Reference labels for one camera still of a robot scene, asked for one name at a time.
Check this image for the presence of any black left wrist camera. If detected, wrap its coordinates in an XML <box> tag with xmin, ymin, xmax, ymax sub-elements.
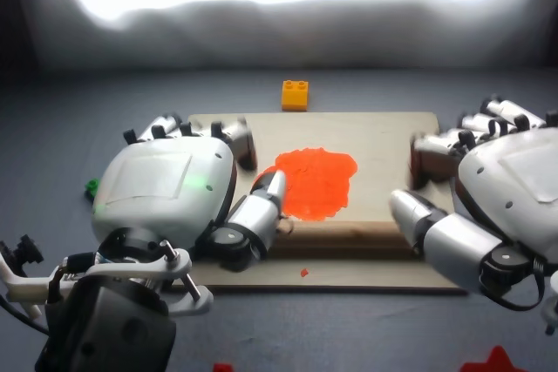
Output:
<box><xmin>11</xmin><ymin>234</ymin><xmax>44</xmax><ymax>267</ymax></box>

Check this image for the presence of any wooden rolling pin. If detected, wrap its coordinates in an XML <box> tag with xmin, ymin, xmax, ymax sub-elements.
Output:
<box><xmin>265</xmin><ymin>218</ymin><xmax>415</xmax><ymax>262</ymax></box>

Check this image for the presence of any grey table cloth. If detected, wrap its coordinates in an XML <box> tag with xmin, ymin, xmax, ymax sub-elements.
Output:
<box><xmin>0</xmin><ymin>67</ymin><xmax>558</xmax><ymax>372</ymax></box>

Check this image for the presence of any red star toy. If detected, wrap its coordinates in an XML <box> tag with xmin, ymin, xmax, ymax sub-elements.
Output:
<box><xmin>460</xmin><ymin>344</ymin><xmax>528</xmax><ymax>372</ymax></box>

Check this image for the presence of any light wooden board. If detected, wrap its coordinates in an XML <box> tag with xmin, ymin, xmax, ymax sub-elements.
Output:
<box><xmin>172</xmin><ymin>111</ymin><xmax>470</xmax><ymax>295</ymax></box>

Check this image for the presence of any white backdrop sheet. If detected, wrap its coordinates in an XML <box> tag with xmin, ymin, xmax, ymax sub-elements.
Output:
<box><xmin>0</xmin><ymin>0</ymin><xmax>558</xmax><ymax>72</ymax></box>

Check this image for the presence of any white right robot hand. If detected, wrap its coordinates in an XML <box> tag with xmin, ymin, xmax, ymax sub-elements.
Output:
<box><xmin>389</xmin><ymin>95</ymin><xmax>558</xmax><ymax>312</ymax></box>

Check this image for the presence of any orange toy brick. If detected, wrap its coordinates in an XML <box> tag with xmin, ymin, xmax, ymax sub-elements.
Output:
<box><xmin>280</xmin><ymin>79</ymin><xmax>311</xmax><ymax>112</ymax></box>

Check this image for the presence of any orange play dough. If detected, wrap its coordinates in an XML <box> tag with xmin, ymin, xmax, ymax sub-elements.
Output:
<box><xmin>261</xmin><ymin>148</ymin><xmax>359</xmax><ymax>222</ymax></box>

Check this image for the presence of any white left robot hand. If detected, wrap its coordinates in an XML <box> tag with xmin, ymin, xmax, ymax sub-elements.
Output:
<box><xmin>90</xmin><ymin>112</ymin><xmax>289</xmax><ymax>273</ymax></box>

